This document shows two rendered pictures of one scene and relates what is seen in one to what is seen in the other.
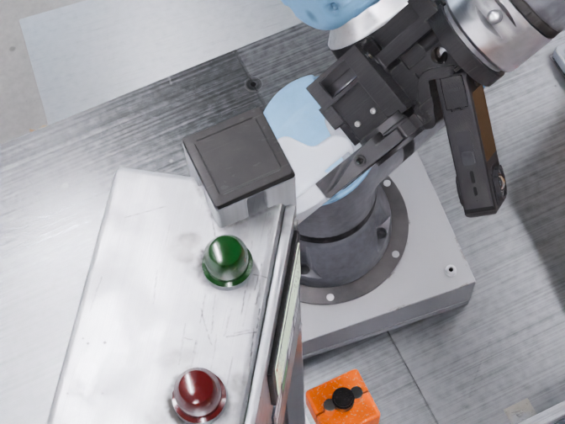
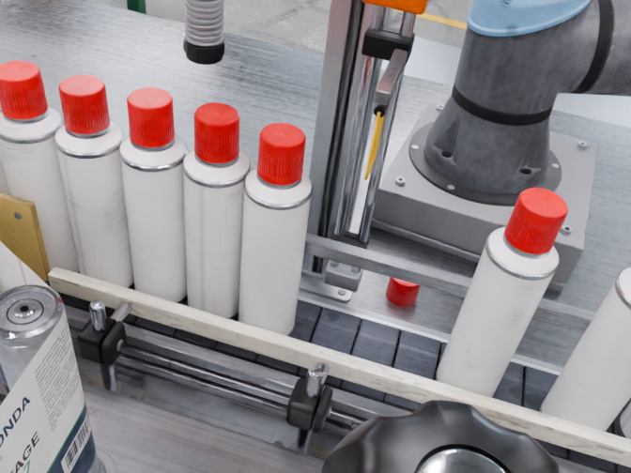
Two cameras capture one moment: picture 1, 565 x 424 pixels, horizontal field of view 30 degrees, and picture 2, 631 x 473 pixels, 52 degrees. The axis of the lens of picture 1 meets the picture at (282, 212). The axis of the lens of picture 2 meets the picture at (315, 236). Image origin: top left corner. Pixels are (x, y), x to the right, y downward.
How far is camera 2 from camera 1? 71 cm
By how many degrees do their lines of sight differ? 29
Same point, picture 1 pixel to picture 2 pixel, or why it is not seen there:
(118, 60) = (422, 65)
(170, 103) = (435, 92)
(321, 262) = (464, 144)
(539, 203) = not seen: outside the picture
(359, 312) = (466, 208)
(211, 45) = not seen: hidden behind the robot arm
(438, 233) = (574, 209)
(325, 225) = (489, 83)
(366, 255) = (503, 167)
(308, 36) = (558, 117)
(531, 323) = not seen: hidden behind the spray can
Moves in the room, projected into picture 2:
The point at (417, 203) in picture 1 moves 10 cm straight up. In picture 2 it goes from (571, 188) to (604, 116)
